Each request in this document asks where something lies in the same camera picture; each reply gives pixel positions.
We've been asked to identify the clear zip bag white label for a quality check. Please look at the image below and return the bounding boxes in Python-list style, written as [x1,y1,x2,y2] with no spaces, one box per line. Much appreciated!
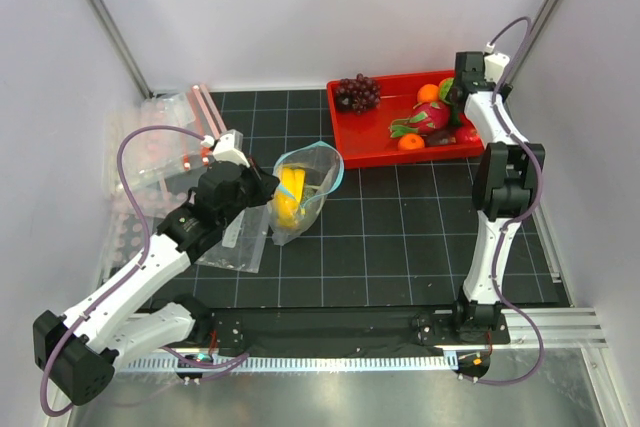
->
[197,206,269,274]

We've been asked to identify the yellow banana bunch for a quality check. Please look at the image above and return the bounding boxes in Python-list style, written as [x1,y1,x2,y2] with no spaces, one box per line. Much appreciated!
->
[272,165,306,230]

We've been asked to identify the green netted melon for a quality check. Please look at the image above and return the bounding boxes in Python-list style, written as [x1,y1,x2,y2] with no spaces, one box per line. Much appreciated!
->
[300,184,324,209]

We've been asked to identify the clear zip bag blue zipper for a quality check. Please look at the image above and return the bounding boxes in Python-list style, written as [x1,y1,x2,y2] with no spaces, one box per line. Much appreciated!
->
[268,141,345,246]

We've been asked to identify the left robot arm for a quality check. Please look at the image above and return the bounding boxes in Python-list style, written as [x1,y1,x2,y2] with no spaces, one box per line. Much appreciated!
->
[33,161,280,416]

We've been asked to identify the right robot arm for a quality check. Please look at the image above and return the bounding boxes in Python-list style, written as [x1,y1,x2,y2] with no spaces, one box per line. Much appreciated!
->
[447,49,545,343]

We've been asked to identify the stack of pink zip bags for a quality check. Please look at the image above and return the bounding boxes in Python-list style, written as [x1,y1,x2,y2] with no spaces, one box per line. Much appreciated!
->
[103,84,227,196]

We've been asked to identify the clear bag pink dots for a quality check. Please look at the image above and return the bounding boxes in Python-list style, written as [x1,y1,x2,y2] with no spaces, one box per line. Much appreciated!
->
[101,187,166,278]

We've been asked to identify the green cabbage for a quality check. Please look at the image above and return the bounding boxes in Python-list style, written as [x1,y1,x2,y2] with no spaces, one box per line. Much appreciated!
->
[438,77,454,104]

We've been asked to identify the dark green lime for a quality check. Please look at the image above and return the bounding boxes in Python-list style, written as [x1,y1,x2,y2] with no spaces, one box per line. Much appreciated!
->
[449,104,464,128]

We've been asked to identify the orange tangerine back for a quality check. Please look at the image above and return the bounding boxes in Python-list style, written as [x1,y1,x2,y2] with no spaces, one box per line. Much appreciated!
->
[416,84,440,103]

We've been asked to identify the orange tangerine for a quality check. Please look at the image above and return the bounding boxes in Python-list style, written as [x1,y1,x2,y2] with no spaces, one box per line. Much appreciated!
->
[397,133,425,151]
[416,84,440,103]

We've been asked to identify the pink dragon fruit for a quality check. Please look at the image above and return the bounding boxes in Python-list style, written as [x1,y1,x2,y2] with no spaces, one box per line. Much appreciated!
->
[389,101,451,138]

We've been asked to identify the red apple small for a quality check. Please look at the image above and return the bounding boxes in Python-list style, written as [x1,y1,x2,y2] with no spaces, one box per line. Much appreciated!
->
[454,125,481,144]

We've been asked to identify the orange tangerine front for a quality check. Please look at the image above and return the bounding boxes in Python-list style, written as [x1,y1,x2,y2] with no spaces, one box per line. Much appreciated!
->
[397,133,425,151]

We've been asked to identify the purple grape bunch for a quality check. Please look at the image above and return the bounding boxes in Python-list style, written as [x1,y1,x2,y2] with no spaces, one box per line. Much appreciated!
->
[335,73,380,114]

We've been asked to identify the red plastic tray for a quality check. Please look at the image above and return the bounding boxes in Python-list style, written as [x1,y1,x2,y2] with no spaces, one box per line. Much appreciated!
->
[327,70,484,169]

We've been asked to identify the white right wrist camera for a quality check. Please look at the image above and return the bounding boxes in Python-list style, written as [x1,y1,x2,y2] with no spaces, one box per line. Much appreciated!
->
[483,42,511,83]

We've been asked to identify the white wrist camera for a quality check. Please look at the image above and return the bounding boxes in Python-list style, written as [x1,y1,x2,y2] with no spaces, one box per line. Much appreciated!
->
[200,129,249,167]
[483,42,511,83]

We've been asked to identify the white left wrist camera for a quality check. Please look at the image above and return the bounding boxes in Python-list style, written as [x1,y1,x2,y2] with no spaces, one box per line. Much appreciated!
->
[200,129,249,167]

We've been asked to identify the right aluminium corner post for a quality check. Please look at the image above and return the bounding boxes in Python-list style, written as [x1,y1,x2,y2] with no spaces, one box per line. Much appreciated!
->
[506,0,562,84]

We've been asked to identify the aluminium corner post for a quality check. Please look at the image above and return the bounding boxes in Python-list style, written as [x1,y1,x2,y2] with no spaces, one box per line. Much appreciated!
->
[506,0,562,84]
[86,0,154,99]

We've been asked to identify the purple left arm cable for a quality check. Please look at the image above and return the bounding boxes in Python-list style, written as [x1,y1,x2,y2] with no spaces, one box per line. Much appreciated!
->
[38,125,251,417]

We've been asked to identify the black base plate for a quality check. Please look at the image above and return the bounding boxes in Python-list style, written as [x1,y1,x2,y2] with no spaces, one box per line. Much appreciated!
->
[170,306,510,359]

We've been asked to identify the left aluminium corner post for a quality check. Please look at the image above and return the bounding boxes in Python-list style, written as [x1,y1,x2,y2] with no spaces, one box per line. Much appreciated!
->
[86,0,154,99]

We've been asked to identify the aluminium slotted rail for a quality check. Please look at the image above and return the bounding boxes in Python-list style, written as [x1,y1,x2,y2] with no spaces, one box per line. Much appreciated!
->
[121,352,458,374]

